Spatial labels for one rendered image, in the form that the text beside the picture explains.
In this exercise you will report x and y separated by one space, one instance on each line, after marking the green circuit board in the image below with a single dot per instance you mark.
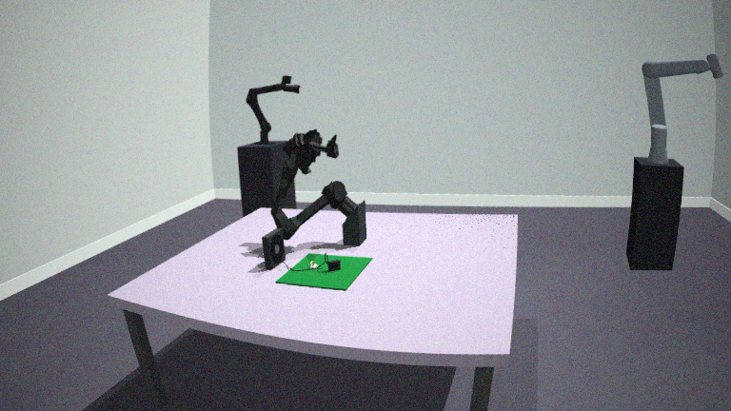
321 277

